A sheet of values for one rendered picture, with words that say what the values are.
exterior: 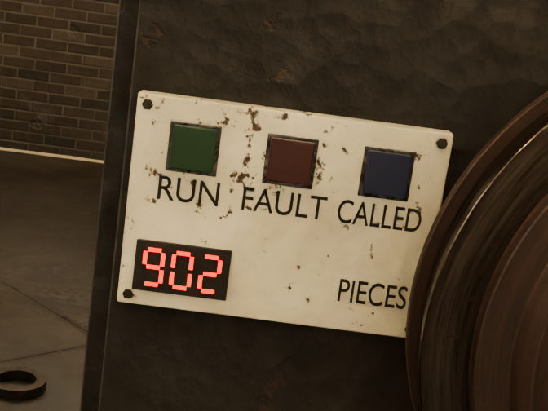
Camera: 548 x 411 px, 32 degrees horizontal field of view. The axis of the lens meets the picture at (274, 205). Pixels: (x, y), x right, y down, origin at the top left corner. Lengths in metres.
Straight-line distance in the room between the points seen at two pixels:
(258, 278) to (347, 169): 0.12
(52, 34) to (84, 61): 0.28
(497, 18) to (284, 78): 0.18
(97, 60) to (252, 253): 6.10
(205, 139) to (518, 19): 0.27
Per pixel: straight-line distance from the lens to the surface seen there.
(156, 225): 0.80
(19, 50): 6.98
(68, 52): 6.90
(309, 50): 0.79
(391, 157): 0.78
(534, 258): 0.67
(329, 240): 0.80
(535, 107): 0.73
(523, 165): 0.67
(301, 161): 0.78
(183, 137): 0.78
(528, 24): 0.82
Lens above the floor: 1.33
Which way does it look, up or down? 12 degrees down
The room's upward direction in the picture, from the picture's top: 8 degrees clockwise
